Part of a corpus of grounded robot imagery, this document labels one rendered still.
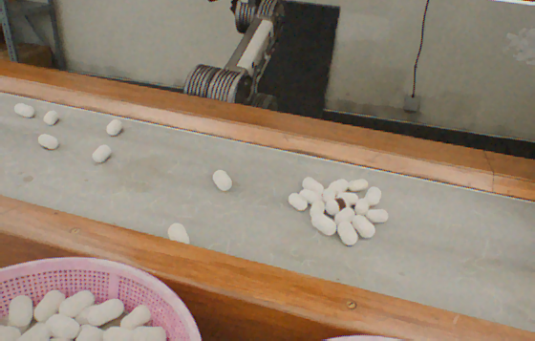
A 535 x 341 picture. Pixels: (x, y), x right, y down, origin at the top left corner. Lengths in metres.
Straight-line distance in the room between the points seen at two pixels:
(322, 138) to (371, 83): 1.91
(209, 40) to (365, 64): 0.98
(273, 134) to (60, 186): 0.35
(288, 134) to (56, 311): 0.45
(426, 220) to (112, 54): 2.60
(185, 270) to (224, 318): 0.06
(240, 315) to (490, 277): 0.30
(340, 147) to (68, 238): 0.44
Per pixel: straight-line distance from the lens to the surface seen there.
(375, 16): 2.52
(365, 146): 0.71
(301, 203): 0.55
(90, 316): 0.43
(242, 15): 1.11
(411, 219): 0.60
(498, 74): 2.73
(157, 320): 0.42
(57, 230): 0.50
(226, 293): 0.41
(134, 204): 0.56
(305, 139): 0.71
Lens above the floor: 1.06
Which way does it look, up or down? 30 degrees down
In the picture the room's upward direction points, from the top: 6 degrees clockwise
